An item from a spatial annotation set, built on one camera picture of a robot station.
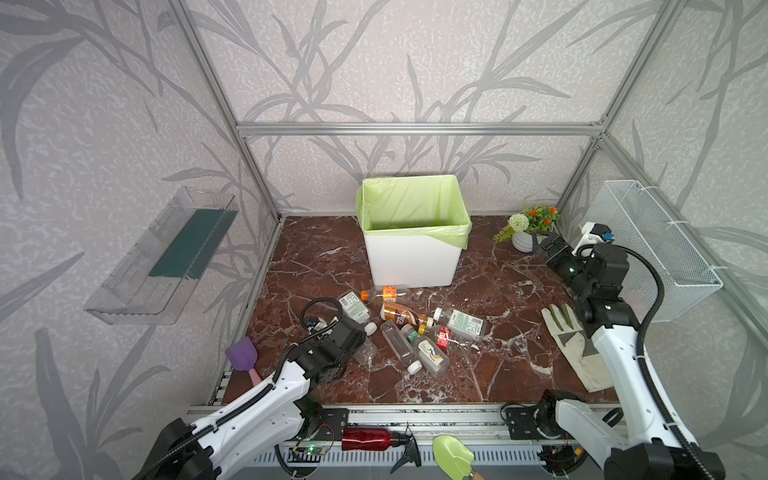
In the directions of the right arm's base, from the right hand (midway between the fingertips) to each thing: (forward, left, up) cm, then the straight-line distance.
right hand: (543, 231), depth 75 cm
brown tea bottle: (-10, +39, -25) cm, 48 cm away
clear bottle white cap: (-22, +46, -25) cm, 57 cm away
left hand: (-16, +48, -25) cm, 57 cm away
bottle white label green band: (-23, +29, -24) cm, 44 cm away
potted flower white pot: (+16, -4, -17) cm, 24 cm away
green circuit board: (-44, +57, -29) cm, 78 cm away
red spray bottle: (-42, +42, -25) cm, 64 cm away
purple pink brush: (-21, +82, -29) cm, 90 cm away
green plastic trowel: (-45, +24, -29) cm, 59 cm away
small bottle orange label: (-4, +41, -25) cm, 48 cm away
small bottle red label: (-18, +24, -24) cm, 39 cm away
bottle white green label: (-8, +51, -27) cm, 58 cm away
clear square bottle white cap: (-21, +36, -24) cm, 48 cm away
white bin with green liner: (+1, +32, 0) cm, 32 cm away
